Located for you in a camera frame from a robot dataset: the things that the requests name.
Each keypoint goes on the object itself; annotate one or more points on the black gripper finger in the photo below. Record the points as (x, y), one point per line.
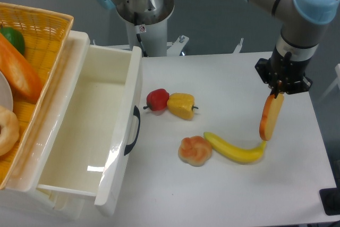
(277, 88)

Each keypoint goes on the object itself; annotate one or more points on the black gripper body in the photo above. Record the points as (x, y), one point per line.
(282, 67)

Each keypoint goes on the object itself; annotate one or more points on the orange bread slice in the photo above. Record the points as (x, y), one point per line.
(269, 117)

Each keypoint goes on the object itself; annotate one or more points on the round knotted bread roll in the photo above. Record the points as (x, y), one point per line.
(195, 150)

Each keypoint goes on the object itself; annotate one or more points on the upper white drawer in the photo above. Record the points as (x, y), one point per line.
(87, 157)

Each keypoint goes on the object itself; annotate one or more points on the yellow banana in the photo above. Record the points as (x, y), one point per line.
(237, 154)

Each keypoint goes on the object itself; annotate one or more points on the yellow bell pepper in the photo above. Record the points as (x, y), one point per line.
(182, 105)

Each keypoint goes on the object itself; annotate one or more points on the black device at table edge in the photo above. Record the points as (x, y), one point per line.
(330, 200)

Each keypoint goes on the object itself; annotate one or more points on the red bell pepper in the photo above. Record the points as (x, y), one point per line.
(157, 100)

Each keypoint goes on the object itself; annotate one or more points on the yellow woven basket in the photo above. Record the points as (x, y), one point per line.
(45, 33)

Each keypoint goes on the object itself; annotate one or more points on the orange baguette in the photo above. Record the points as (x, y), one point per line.
(19, 73)

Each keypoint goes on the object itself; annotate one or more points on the green vegetable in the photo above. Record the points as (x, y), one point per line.
(15, 38)

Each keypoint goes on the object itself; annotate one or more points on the beige bagel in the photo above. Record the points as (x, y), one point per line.
(9, 130)

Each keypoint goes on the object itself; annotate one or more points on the white plate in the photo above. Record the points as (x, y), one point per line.
(6, 97)

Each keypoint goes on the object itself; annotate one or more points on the white frame at right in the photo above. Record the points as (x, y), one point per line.
(333, 84)

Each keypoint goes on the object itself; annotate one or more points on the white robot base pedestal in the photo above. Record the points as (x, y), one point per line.
(146, 23)

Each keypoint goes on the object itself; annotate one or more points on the black drawer handle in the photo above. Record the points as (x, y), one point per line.
(135, 130)

